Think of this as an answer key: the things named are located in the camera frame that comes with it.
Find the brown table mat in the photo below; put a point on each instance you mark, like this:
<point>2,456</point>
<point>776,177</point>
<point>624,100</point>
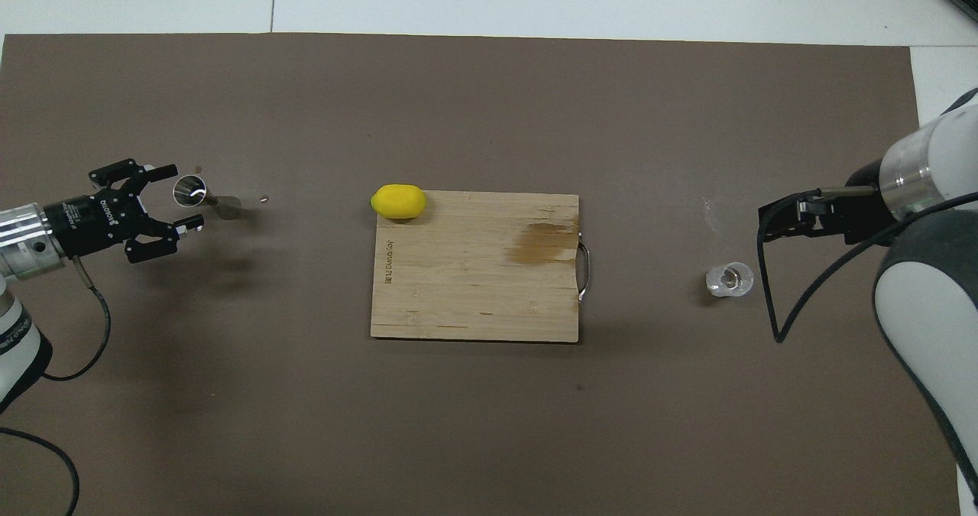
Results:
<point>489,424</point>

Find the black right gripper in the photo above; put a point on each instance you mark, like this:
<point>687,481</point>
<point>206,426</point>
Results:
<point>859,218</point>

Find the clear glass cup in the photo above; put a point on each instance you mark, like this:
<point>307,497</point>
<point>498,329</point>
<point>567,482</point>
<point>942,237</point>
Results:
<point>730,279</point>

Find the steel double jigger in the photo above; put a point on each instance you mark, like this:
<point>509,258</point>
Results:
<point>228,206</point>

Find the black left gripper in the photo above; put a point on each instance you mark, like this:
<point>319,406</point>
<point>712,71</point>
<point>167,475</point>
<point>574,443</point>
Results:
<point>95,222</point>

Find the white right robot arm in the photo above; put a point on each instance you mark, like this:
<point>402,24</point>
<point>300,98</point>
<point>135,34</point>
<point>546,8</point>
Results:
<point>924,317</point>

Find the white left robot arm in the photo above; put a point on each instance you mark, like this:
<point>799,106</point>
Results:
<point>23,241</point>

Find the wooden cutting board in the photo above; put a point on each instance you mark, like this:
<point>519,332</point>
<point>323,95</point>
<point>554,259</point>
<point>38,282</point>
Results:
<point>474,287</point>

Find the yellow lemon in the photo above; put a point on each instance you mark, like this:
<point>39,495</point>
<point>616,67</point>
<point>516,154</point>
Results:
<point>397,201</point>

